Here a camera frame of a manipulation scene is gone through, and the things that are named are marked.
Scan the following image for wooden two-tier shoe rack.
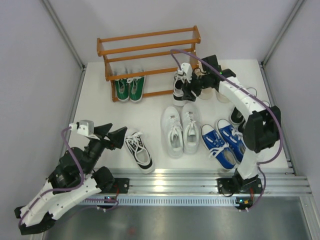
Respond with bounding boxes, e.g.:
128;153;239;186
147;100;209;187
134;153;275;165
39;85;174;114
96;25;201;102

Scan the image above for black white sneaker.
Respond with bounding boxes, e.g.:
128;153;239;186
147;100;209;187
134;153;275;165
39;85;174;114
124;129;155;174
173;72;187;107

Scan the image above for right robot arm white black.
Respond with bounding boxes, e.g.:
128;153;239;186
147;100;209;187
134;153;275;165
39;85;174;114
182;54;284;193

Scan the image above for blue sneaker right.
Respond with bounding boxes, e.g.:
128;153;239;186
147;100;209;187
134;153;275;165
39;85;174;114
217;119;246;164

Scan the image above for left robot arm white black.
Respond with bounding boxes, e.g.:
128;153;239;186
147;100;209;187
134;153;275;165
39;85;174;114
14;120;130;236

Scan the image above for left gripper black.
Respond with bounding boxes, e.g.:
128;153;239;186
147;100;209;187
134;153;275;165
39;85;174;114
83;123;127;175

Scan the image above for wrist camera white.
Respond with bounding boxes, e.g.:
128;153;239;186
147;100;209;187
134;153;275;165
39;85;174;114
177;62;193;83
69;120;94;137

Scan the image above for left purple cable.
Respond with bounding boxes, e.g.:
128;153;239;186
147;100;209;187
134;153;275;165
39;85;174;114
18;126;120;230

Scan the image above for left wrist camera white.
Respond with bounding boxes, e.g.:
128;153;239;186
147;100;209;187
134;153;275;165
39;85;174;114
69;120;94;137

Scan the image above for slotted grey cable duct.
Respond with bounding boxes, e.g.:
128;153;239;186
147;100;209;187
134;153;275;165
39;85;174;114
79;194;252;207

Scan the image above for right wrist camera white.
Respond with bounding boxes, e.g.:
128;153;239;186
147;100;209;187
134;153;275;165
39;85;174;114
177;62;193;83

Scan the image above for aluminium mounting rail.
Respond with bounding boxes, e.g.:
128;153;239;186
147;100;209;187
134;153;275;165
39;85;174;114
41;167;313;196

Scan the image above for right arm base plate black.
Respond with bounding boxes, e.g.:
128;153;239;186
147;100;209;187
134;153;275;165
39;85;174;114
217;176;263;197

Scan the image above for green sneaker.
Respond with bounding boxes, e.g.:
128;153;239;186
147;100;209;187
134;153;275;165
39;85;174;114
114;78;130;102
127;76;146;103

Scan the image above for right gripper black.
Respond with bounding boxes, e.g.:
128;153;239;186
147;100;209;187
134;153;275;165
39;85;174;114
181;71;210;103

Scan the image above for black canvas sneaker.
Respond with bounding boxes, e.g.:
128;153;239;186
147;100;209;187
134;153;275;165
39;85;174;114
229;107;247;133
247;87;258;97

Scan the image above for beige sneaker left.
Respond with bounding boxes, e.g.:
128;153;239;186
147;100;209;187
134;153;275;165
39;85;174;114
193;65;213;100

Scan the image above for beige sneaker right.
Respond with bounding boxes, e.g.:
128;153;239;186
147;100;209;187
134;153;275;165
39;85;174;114
216;92;230;103

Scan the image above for blue sneaker left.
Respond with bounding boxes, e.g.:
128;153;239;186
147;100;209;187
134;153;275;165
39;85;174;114
200;124;236;171

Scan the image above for black canvas sneaker lower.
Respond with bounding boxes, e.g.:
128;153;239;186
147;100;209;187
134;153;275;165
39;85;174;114
229;107;247;133

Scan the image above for beige sneaker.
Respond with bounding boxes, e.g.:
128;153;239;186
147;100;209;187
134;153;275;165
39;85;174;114
193;65;213;100
216;92;230;103

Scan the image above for black canvas sneaker upper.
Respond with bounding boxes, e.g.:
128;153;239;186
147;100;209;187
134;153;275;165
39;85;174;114
247;87;258;97

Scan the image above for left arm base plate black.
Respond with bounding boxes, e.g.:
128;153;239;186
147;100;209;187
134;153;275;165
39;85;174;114
101;178;130;194

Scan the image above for blue sneaker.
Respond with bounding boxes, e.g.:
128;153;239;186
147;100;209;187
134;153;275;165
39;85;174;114
200;124;236;171
217;119;246;164

